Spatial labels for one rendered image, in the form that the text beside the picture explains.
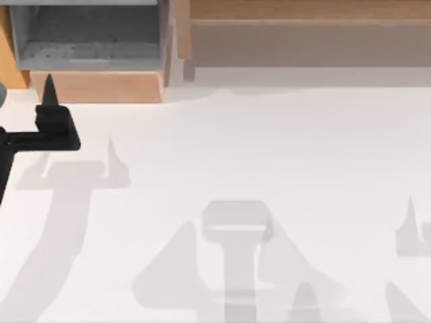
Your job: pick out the grey pierced drawer inside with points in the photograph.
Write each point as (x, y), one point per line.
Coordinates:
(91, 43)

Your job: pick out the pale wooden open shelf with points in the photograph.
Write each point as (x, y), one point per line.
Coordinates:
(303, 40)

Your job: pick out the pale grey rounded box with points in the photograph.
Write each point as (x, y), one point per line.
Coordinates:
(1, 96)

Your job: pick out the pale wooden drawer front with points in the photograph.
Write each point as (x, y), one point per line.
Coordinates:
(97, 85)

